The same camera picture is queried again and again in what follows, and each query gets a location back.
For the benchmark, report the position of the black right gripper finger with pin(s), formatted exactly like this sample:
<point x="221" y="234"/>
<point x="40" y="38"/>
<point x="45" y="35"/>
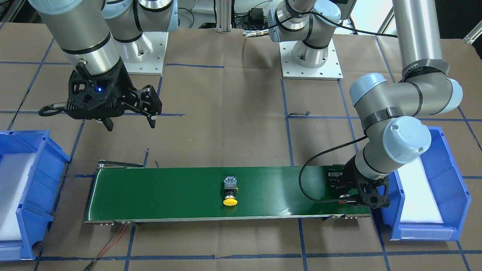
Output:
<point x="145" y="102"/>
<point x="108" y="123"/>

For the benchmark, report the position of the white foam pad bin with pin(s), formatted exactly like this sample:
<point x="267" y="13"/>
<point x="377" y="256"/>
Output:
<point x="14" y="172"/>
<point x="419" y="206"/>

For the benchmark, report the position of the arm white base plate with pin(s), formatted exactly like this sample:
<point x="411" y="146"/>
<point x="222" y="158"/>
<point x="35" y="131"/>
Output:
<point x="291" y="68"/>
<point x="146" y="55"/>

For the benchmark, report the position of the blue bin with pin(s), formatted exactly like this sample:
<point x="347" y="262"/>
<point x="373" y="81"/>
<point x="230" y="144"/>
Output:
<point x="451" y="194"/>
<point x="32" y="165"/>

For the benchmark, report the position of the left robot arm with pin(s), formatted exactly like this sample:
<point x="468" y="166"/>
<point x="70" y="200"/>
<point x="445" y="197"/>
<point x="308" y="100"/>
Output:
<point x="387" y="111"/>

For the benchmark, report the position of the yellow push button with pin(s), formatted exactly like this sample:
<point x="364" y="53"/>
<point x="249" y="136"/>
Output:
<point x="230" y="190"/>

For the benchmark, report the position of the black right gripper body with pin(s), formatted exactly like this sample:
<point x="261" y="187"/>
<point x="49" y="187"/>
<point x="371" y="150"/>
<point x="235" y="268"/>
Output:
<point x="123" y="83"/>

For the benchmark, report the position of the aluminium profile post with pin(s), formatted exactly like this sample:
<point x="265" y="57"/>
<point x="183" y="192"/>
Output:
<point x="223" y="14"/>

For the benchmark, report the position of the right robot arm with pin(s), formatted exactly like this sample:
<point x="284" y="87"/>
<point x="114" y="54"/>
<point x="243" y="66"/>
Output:
<point x="99" y="37"/>

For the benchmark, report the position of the green conveyor belt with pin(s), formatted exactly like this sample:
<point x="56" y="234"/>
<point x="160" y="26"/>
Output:
<point x="133" y="194"/>

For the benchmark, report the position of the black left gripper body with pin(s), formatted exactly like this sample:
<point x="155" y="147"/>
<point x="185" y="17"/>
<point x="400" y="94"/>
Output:
<point x="352" y="171"/>

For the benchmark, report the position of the black power adapter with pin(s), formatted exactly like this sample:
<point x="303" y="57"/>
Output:
<point x="256" y="17"/>

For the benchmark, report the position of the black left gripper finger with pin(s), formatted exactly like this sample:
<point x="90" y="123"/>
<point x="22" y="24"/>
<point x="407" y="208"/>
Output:
<point x="337" y="194"/>
<point x="336" y="175"/>

